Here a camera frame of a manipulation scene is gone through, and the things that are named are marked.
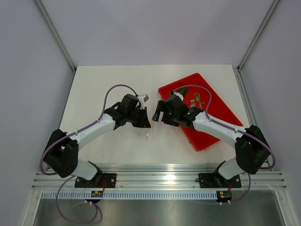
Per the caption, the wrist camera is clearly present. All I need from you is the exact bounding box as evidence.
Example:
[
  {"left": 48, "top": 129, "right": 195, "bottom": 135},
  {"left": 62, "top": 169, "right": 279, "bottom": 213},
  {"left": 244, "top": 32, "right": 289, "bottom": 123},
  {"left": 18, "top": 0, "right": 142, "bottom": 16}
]
[
  {"left": 137, "top": 94, "right": 149, "bottom": 103},
  {"left": 170, "top": 91, "right": 184, "bottom": 100}
]

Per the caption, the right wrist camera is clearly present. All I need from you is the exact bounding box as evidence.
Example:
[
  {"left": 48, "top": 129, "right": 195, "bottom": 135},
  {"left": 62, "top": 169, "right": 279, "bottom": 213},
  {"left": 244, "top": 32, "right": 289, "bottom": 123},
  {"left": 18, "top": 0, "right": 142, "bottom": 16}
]
[{"left": 170, "top": 91, "right": 184, "bottom": 100}]

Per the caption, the red plastic tray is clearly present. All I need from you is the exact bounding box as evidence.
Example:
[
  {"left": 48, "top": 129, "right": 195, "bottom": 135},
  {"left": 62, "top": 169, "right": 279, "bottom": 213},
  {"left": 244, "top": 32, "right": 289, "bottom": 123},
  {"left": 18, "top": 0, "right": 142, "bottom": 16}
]
[{"left": 158, "top": 73, "right": 243, "bottom": 152}]

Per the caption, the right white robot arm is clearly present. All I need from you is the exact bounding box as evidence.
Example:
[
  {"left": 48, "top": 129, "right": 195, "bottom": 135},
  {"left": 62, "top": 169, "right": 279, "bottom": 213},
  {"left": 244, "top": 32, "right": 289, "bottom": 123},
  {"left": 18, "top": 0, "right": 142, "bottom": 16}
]
[{"left": 152, "top": 94, "right": 271, "bottom": 188}]

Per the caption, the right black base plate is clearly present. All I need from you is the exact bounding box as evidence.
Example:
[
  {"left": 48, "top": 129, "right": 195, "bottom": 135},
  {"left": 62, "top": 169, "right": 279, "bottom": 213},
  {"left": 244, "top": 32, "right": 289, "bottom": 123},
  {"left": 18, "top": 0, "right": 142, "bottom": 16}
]
[{"left": 195, "top": 173, "right": 242, "bottom": 189}]

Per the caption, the white slotted cable duct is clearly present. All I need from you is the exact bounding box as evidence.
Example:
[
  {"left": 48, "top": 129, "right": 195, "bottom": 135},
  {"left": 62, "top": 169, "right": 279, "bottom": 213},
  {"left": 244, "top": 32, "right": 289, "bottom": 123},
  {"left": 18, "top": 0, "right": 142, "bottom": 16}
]
[{"left": 42, "top": 190, "right": 217, "bottom": 200}]

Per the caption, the pink dragon fruit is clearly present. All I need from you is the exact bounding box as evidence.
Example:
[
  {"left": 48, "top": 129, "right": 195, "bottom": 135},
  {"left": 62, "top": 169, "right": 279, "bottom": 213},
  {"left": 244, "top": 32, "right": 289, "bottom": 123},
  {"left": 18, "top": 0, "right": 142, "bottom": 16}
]
[{"left": 187, "top": 92, "right": 205, "bottom": 110}]

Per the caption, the aluminium frame post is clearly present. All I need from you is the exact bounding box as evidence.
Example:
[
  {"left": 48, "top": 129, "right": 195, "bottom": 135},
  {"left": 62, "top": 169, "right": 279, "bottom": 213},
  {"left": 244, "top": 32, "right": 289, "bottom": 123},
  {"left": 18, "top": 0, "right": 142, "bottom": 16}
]
[
  {"left": 33, "top": 0, "right": 77, "bottom": 75},
  {"left": 237, "top": 0, "right": 281, "bottom": 73}
]

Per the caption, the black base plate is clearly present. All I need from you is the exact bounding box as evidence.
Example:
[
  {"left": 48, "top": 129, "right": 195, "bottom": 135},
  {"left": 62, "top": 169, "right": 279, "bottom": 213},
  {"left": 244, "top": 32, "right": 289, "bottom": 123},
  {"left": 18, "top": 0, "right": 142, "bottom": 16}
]
[
  {"left": 195, "top": 173, "right": 242, "bottom": 189},
  {"left": 74, "top": 173, "right": 117, "bottom": 188}
]

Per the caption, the right aluminium frame post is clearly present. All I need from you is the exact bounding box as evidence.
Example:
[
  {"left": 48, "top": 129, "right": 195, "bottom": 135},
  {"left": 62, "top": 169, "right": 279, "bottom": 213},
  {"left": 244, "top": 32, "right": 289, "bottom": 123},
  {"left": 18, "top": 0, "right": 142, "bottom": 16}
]
[{"left": 237, "top": 0, "right": 281, "bottom": 73}]

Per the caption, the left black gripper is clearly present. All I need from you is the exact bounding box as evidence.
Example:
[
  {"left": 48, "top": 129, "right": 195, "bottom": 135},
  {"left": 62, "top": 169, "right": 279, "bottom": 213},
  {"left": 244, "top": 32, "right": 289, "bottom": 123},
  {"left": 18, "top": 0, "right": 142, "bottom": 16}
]
[{"left": 127, "top": 106, "right": 151, "bottom": 128}]

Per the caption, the left aluminium frame post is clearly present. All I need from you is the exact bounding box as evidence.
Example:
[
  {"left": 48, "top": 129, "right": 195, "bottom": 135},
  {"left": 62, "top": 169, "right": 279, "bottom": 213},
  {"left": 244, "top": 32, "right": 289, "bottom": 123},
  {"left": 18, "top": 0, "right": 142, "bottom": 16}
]
[{"left": 33, "top": 0, "right": 77, "bottom": 75}]

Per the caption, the clear zip top bag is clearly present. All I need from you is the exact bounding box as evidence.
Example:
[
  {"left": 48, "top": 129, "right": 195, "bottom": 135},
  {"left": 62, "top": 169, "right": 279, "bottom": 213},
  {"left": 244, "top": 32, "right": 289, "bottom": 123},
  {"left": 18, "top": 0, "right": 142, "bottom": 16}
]
[{"left": 134, "top": 121, "right": 154, "bottom": 141}]

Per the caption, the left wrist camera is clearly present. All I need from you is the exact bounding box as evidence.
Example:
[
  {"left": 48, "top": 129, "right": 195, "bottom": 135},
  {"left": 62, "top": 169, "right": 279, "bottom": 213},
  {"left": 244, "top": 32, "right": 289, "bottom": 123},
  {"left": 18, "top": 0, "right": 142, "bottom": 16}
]
[{"left": 137, "top": 94, "right": 149, "bottom": 103}]

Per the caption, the right small circuit board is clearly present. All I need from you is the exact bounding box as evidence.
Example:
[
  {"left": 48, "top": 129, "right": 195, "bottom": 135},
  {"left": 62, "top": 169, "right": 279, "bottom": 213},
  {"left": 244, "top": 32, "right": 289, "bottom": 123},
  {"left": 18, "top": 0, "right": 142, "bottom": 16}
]
[{"left": 217, "top": 190, "right": 232, "bottom": 202}]

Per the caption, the small circuit board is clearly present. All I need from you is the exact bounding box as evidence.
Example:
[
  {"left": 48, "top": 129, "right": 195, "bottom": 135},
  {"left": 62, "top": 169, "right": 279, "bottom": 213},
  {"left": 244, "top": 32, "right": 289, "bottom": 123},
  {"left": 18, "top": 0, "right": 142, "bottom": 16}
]
[
  {"left": 91, "top": 191, "right": 103, "bottom": 198},
  {"left": 217, "top": 190, "right": 232, "bottom": 202}
]

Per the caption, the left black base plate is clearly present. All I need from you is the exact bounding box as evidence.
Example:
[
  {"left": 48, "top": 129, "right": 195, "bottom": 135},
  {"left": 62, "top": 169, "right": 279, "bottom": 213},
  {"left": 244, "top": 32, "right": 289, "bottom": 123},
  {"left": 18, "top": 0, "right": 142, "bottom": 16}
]
[{"left": 74, "top": 173, "right": 117, "bottom": 188}]

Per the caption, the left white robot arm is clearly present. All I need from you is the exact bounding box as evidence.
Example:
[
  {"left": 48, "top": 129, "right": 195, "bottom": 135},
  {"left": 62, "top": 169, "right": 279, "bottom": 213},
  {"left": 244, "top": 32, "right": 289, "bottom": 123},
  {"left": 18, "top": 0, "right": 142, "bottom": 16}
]
[{"left": 41, "top": 94, "right": 151, "bottom": 187}]

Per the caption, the aluminium mounting rail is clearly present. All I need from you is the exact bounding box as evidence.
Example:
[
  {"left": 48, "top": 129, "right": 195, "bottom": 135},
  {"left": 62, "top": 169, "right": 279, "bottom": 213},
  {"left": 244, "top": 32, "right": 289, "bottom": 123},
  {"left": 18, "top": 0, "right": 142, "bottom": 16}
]
[{"left": 31, "top": 163, "right": 287, "bottom": 191}]

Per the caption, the green cucumber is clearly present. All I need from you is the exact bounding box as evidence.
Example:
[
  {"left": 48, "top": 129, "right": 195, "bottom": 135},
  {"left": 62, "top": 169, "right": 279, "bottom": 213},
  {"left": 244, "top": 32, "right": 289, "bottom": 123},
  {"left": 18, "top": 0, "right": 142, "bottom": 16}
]
[{"left": 177, "top": 87, "right": 188, "bottom": 97}]

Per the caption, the left small circuit board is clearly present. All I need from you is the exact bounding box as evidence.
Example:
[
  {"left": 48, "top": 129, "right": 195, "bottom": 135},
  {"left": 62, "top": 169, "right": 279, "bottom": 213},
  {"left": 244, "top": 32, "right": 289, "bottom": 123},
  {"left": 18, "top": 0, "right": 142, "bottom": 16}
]
[{"left": 91, "top": 191, "right": 103, "bottom": 198}]

